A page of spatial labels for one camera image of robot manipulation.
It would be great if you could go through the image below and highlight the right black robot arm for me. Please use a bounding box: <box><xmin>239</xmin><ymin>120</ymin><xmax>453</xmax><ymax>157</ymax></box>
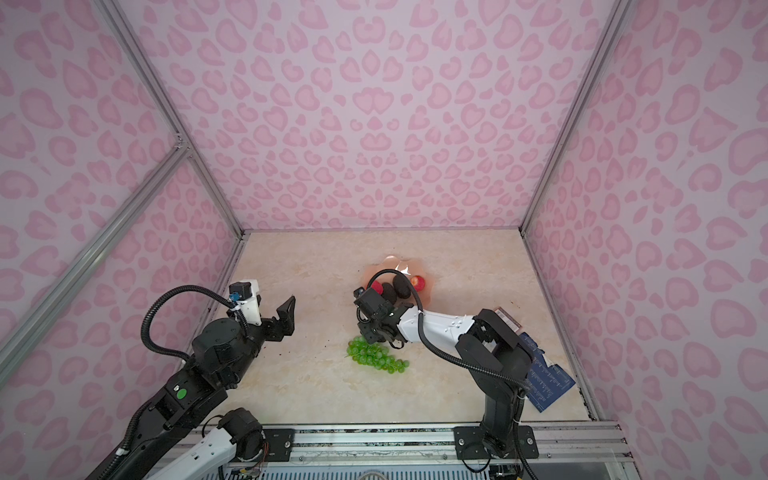
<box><xmin>354</xmin><ymin>287</ymin><xmax>535</xmax><ymax>458</ymax></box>

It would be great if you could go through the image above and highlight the black cable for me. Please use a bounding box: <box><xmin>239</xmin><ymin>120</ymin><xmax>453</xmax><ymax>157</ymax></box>
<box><xmin>140</xmin><ymin>284</ymin><xmax>236</xmax><ymax>362</ymax></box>
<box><xmin>364</xmin><ymin>268</ymin><xmax>541</xmax><ymax>480</ymax></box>

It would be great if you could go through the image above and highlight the green grape bunch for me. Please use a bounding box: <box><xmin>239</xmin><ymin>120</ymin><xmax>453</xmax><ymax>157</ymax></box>
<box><xmin>346</xmin><ymin>337</ymin><xmax>410</xmax><ymax>374</ymax></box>

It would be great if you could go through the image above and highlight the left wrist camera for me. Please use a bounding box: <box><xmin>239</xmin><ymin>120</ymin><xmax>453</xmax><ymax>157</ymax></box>
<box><xmin>228</xmin><ymin>279</ymin><xmax>262</xmax><ymax>326</ymax></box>

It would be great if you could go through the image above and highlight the dark avocado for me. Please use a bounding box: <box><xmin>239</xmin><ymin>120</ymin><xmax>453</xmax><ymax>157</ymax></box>
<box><xmin>392</xmin><ymin>275</ymin><xmax>412</xmax><ymax>299</ymax></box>
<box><xmin>381</xmin><ymin>282</ymin><xmax>398</xmax><ymax>304</ymax></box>

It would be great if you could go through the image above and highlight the left black cable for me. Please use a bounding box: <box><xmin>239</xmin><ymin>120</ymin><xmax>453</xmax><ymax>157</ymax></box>
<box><xmin>140</xmin><ymin>284</ymin><xmax>236</xmax><ymax>362</ymax></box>

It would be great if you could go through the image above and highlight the blue card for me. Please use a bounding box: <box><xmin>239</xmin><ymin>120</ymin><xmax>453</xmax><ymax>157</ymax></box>
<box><xmin>519</xmin><ymin>332</ymin><xmax>576</xmax><ymax>413</ymax></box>

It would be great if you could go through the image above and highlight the red peach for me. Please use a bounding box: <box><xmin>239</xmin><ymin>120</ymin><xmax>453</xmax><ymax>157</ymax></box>
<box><xmin>410</xmin><ymin>275</ymin><xmax>426</xmax><ymax>292</ymax></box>

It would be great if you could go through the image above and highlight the right black cable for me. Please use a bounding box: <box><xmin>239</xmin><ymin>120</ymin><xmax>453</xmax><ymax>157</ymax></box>
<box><xmin>364</xmin><ymin>268</ymin><xmax>541</xmax><ymax>480</ymax></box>

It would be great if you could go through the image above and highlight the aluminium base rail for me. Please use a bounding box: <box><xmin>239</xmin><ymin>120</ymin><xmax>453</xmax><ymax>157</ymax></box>
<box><xmin>143</xmin><ymin>421</ymin><xmax>637</xmax><ymax>480</ymax></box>

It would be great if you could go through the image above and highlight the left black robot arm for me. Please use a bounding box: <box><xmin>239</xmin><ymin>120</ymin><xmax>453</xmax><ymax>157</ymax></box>
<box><xmin>89</xmin><ymin>282</ymin><xmax>296</xmax><ymax>479</ymax></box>

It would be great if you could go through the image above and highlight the diagonal aluminium frame bar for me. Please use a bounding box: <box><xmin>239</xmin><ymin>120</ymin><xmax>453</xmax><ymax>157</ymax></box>
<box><xmin>1</xmin><ymin>141</ymin><xmax>189</xmax><ymax>385</ymax></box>

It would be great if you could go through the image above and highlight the pink lotus fruit bowl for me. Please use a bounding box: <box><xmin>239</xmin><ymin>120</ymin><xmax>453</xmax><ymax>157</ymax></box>
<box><xmin>361</xmin><ymin>255</ymin><xmax>435</xmax><ymax>307</ymax></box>

